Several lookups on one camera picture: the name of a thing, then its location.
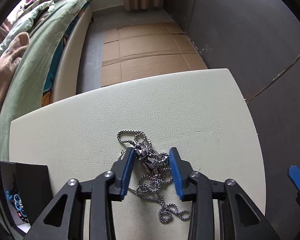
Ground blue bead bracelet red cord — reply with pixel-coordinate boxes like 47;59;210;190
5;190;24;212

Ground dark bead bracelet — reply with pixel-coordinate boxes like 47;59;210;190
17;210;30;224

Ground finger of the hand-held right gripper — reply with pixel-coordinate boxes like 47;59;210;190
287;164;300;230

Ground beige fleece blanket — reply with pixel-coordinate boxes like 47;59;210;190
0;31;30;110

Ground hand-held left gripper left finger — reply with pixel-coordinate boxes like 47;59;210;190
22;147;136;240

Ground bed with green sheet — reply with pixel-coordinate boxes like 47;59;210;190
0;0;94;160

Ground flattened cardboard sheets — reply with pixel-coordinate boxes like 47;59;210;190
100;22;208;88

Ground silver chain necklace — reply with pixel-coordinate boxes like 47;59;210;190
116;130;192;224

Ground green floral quilt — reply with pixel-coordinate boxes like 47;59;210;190
5;0;55;45

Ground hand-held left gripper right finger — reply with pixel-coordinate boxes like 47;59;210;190
169;147;282;240

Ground black jewelry box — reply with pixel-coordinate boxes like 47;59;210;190
0;161;53;235

